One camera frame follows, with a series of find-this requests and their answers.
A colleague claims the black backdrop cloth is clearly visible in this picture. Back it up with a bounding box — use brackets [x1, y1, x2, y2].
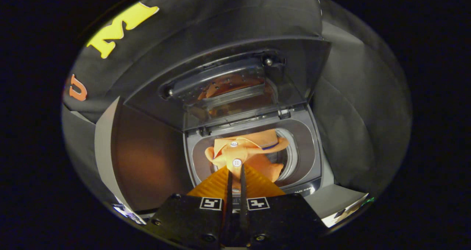
[62, 0, 412, 199]

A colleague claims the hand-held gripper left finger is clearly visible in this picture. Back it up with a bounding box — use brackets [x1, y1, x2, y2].
[150, 165, 234, 248]

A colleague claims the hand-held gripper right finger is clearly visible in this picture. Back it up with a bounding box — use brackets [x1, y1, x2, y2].
[239, 164, 328, 248]

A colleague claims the orange polo shirt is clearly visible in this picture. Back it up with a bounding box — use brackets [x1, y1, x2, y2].
[205, 129, 290, 192]

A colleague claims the dark washing machine lid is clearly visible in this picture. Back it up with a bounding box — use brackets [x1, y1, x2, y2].
[123, 36, 332, 133]

